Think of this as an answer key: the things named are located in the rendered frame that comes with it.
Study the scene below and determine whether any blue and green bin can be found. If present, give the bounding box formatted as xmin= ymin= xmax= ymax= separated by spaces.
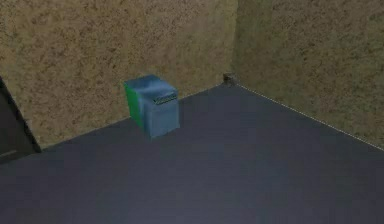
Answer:
xmin=123 ymin=73 xmax=181 ymax=140

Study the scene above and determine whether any small dark lump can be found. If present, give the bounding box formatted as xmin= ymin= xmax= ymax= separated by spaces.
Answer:
xmin=222 ymin=72 xmax=237 ymax=86

